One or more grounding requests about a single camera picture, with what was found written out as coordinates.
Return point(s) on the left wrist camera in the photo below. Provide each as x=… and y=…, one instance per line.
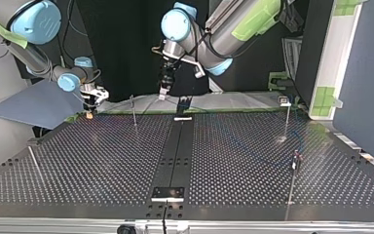
x=197, y=69

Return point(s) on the grey board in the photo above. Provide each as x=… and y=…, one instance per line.
x=35, y=104

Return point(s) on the metal post with orange clip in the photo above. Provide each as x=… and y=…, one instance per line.
x=294, y=175

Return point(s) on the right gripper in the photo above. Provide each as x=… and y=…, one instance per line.
x=90, y=103

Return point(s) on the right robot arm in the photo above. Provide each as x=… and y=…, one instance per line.
x=39, y=21

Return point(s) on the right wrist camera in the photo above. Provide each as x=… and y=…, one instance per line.
x=98, y=92

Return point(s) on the connector holder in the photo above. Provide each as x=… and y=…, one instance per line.
x=184, y=104

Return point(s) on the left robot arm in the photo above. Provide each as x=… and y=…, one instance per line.
x=220, y=35

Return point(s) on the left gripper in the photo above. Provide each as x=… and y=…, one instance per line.
x=168, y=75

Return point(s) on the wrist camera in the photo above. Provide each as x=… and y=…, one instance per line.
x=98, y=92
x=197, y=69

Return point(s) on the black panel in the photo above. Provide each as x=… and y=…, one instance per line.
x=126, y=48

